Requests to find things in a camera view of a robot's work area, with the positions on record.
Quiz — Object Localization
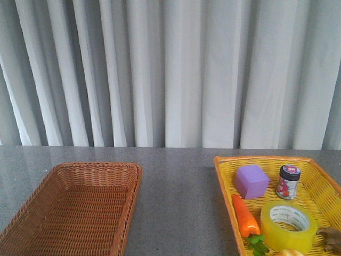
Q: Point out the purple foam cube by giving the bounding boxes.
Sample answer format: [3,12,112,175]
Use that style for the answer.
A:
[234,165,270,199]

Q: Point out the yellow plastic woven basket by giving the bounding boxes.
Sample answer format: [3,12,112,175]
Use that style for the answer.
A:
[214,156,340,255]

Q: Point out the toy bread roll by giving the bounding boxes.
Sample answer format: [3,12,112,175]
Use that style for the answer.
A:
[273,249,305,256]

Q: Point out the yellow packing tape roll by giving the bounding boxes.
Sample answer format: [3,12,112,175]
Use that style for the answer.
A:
[261,201,318,253]

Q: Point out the brown wicker basket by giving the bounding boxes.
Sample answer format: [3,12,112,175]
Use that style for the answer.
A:
[1,162,143,255]

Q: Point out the small jar with black lid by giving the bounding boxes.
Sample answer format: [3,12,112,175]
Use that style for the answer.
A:
[276,164,301,200]

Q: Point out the white pleated curtain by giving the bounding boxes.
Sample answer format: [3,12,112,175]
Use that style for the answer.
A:
[1,1,340,150]

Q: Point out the orange toy carrot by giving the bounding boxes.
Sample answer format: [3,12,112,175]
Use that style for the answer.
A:
[231,194,270,255]

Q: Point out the brown ginger root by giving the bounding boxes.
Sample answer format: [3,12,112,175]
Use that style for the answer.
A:
[316,226,340,252]

